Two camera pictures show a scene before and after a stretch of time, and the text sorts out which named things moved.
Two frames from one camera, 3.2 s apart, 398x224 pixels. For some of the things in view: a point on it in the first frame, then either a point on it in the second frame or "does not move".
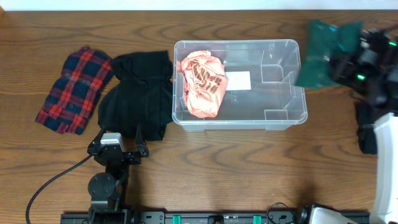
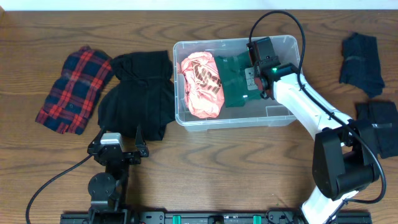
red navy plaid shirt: x=85 y=74 does not move
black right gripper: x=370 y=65 to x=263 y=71
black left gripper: x=142 y=150 does not move
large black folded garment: x=142 y=96 does not move
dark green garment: x=327 y=42 to x=232 y=72
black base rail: x=193 y=217 does not move
